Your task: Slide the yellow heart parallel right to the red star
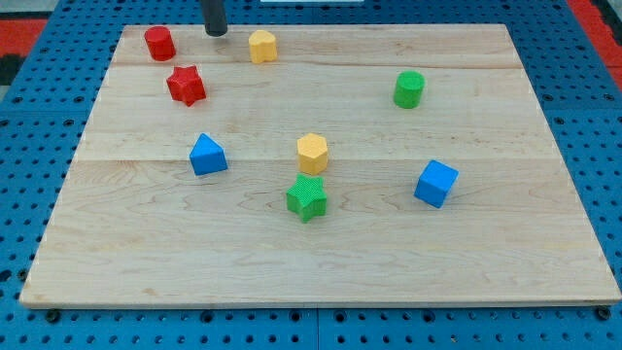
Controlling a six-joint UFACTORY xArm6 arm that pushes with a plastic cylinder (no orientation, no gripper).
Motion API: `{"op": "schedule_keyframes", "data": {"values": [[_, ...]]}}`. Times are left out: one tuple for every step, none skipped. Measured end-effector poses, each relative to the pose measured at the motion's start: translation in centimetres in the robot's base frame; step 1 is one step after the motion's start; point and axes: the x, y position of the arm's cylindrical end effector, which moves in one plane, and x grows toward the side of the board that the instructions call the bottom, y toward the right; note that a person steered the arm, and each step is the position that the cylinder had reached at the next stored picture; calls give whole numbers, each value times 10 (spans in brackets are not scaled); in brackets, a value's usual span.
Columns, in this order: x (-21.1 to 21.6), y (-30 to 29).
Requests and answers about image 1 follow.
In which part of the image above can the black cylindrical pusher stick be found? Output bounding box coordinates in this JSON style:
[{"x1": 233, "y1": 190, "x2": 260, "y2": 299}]
[{"x1": 199, "y1": 0, "x2": 228, "y2": 37}]

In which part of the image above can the yellow heart block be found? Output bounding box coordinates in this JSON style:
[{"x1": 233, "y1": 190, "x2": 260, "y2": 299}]
[{"x1": 248, "y1": 29, "x2": 278, "y2": 64}]

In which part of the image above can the red star block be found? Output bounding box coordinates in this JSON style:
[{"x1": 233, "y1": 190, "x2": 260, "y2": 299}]
[{"x1": 166, "y1": 65, "x2": 207, "y2": 107}]

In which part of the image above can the green star block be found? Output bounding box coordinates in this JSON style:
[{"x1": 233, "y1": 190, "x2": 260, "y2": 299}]
[{"x1": 286, "y1": 173, "x2": 328, "y2": 223}]

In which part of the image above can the red cylinder block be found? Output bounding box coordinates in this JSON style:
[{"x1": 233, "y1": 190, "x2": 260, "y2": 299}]
[{"x1": 144, "y1": 25, "x2": 176, "y2": 61}]

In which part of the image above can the blue triangle block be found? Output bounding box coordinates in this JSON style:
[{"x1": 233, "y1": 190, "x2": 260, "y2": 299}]
[{"x1": 189, "y1": 133, "x2": 228, "y2": 176}]

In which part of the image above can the yellow hexagon block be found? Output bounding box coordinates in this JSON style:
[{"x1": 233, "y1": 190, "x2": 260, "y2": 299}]
[{"x1": 296, "y1": 133, "x2": 328, "y2": 175}]

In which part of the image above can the green cylinder block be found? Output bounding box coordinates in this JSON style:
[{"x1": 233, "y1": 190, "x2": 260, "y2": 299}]
[{"x1": 393, "y1": 71, "x2": 426, "y2": 109}]

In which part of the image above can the wooden board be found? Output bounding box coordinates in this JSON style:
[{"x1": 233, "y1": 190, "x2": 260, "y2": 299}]
[{"x1": 20, "y1": 24, "x2": 621, "y2": 309}]

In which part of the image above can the blue cube block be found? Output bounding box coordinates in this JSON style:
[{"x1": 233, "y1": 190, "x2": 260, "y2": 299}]
[{"x1": 413, "y1": 159, "x2": 460, "y2": 208}]

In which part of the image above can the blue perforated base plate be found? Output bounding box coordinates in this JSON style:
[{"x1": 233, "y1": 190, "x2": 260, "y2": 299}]
[{"x1": 1, "y1": 1, "x2": 621, "y2": 349}]

